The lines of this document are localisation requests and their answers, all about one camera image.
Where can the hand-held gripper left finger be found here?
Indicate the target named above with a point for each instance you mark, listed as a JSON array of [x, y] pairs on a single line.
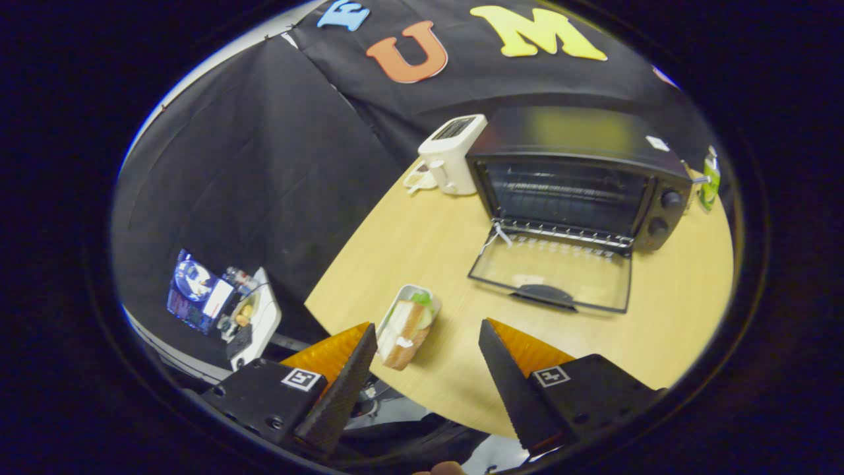
[[346, 389]]

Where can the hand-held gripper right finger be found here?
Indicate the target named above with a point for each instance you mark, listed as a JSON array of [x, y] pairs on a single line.
[[511, 389]]

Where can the toasted bread sandwich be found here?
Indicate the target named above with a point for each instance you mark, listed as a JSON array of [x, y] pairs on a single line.
[[405, 330]]

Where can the black toaster oven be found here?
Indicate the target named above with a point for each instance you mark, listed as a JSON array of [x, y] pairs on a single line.
[[567, 132]]

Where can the white bread toaster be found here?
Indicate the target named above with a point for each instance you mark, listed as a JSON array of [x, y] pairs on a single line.
[[452, 158]]

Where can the white storage tray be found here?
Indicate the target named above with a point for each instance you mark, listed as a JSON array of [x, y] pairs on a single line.
[[267, 316]]

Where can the small white plastic tray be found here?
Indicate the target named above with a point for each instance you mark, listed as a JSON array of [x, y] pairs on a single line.
[[403, 293]]

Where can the small clear bottle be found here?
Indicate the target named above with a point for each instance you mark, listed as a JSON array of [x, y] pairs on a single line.
[[241, 277]]

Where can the blue printed box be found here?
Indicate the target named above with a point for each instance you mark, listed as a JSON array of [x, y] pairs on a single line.
[[191, 290]]

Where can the green label drink bottle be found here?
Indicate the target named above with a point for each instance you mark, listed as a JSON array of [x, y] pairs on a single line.
[[711, 181]]

